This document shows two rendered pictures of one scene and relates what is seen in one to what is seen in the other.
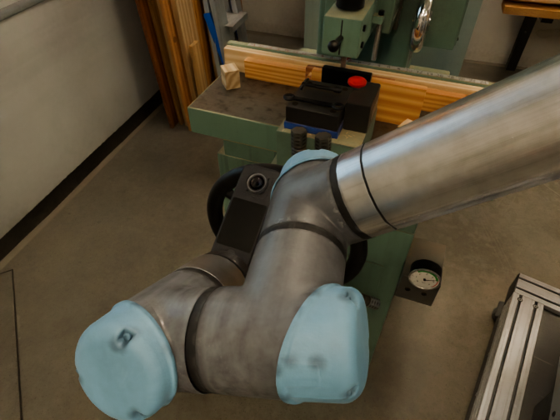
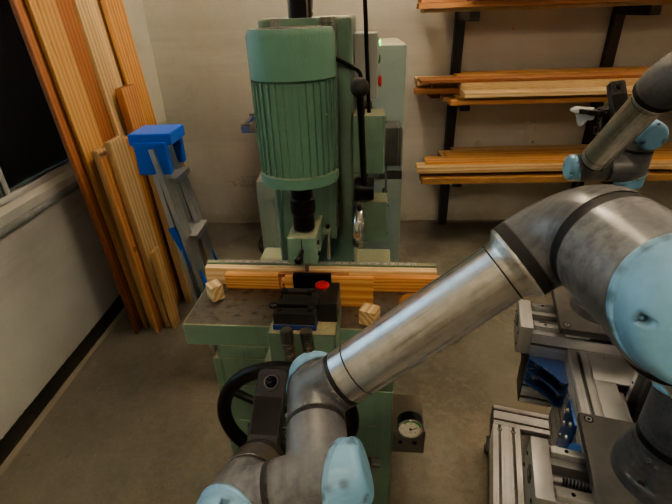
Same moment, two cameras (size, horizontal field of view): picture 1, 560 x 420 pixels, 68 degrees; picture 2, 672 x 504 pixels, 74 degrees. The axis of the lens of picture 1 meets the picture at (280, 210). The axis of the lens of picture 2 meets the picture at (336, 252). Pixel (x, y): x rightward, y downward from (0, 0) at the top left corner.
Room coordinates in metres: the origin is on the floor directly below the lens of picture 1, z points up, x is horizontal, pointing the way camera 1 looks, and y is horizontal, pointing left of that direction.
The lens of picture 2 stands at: (-0.17, 0.05, 1.53)
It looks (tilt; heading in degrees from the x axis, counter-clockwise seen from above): 28 degrees down; 345
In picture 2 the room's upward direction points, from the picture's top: 2 degrees counter-clockwise
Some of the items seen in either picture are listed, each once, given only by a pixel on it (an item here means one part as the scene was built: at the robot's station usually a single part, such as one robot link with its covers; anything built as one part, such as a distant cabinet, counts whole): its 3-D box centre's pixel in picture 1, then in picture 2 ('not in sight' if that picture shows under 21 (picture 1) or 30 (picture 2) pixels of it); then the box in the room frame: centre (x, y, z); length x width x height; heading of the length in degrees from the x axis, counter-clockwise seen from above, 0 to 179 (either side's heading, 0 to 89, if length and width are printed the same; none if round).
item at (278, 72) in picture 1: (387, 92); (345, 282); (0.76, -0.22, 0.92); 0.62 x 0.02 x 0.04; 69
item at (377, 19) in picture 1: (375, 35); (326, 242); (0.83, -0.19, 1.00); 0.02 x 0.02 x 0.10; 69
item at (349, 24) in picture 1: (350, 27); (307, 240); (0.81, -0.14, 1.03); 0.14 x 0.07 x 0.09; 159
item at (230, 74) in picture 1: (230, 76); (215, 290); (0.82, 0.11, 0.92); 0.04 x 0.03 x 0.04; 22
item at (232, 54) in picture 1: (356, 79); (318, 275); (0.80, -0.16, 0.93); 0.60 x 0.02 x 0.05; 69
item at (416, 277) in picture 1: (424, 275); (409, 425); (0.50, -0.29, 0.65); 0.06 x 0.04 x 0.08; 69
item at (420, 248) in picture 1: (421, 271); (407, 422); (0.57, -0.32, 0.58); 0.12 x 0.08 x 0.08; 159
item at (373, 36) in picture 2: not in sight; (366, 65); (1.04, -0.37, 1.40); 0.10 x 0.06 x 0.16; 159
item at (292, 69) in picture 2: not in sight; (295, 109); (0.79, -0.13, 1.35); 0.18 x 0.18 x 0.31
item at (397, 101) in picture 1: (364, 97); (329, 290); (0.70, -0.16, 0.94); 0.21 x 0.01 x 0.08; 69
